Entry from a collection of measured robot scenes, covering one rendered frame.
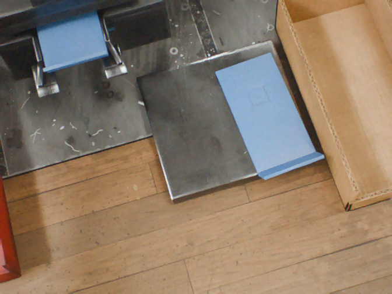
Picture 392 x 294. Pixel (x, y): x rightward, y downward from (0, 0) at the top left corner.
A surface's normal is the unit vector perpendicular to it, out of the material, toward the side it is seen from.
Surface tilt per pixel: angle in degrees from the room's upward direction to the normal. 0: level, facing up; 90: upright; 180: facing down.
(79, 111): 0
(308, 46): 0
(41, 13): 90
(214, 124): 0
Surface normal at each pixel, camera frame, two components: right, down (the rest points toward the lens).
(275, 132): -0.06, -0.36
